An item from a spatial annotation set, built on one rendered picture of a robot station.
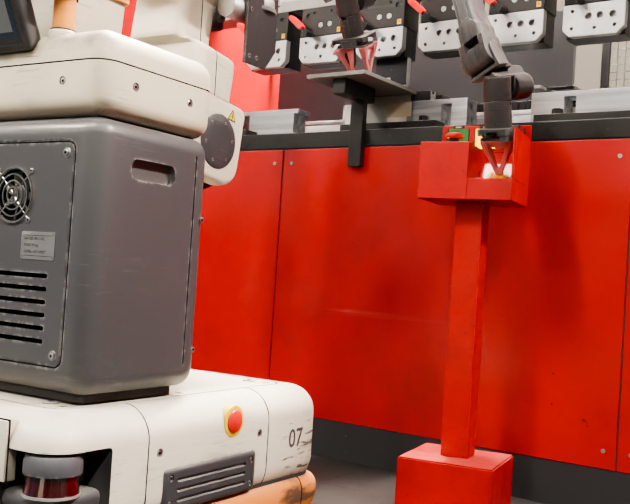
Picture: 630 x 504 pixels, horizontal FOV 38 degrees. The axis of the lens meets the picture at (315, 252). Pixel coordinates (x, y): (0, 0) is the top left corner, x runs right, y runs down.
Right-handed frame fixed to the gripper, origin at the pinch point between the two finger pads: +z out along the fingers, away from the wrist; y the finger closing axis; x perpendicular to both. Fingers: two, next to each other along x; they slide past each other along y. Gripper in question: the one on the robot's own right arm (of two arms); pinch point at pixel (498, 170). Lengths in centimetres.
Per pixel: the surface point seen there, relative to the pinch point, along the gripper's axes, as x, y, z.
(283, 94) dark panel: 110, 118, -14
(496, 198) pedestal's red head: -1.5, -8.5, 4.6
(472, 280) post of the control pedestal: 4.0, -8.1, 22.1
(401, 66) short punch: 40, 53, -22
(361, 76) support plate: 41, 27, -21
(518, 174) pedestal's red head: -4.6, -2.1, 0.5
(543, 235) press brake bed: -5.6, 18.6, 17.5
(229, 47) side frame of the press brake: 121, 100, -32
